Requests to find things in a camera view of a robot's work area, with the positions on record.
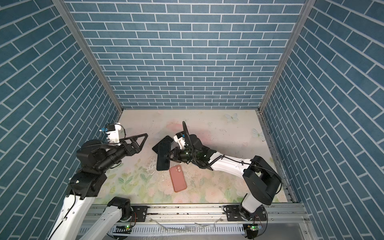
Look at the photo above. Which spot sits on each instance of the pink phone case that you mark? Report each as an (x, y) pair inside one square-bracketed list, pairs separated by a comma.
[(178, 178)]

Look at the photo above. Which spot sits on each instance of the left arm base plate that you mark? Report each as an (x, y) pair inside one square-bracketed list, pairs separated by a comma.
[(136, 213)]

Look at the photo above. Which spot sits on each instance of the black phone screen up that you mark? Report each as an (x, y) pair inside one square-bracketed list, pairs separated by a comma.
[(165, 143)]

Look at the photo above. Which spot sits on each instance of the white vented cable duct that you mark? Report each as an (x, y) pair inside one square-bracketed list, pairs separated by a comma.
[(178, 230)]

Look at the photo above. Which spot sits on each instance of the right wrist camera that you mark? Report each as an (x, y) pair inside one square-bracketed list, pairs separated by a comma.
[(180, 140)]

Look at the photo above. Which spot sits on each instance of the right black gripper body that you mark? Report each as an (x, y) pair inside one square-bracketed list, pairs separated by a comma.
[(182, 155)]

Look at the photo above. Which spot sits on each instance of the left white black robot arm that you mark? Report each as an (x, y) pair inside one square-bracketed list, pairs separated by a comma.
[(82, 191)]

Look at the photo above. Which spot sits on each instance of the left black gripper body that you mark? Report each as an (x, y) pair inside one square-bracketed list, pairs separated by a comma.
[(115, 155)]

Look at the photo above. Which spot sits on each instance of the aluminium front rail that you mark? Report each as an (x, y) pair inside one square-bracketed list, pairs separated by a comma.
[(214, 214)]

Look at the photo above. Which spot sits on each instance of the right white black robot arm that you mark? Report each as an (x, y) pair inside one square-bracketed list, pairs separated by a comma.
[(261, 179)]

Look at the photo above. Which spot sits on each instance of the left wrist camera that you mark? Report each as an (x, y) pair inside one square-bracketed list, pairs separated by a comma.
[(115, 133)]

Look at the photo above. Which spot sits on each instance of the black phone case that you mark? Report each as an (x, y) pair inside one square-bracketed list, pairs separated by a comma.
[(163, 162)]

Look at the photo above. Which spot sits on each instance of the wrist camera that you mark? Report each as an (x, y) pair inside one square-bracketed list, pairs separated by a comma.
[(180, 140), (115, 133)]

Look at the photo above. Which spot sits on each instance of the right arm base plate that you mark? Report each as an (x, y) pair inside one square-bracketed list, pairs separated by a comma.
[(236, 213)]

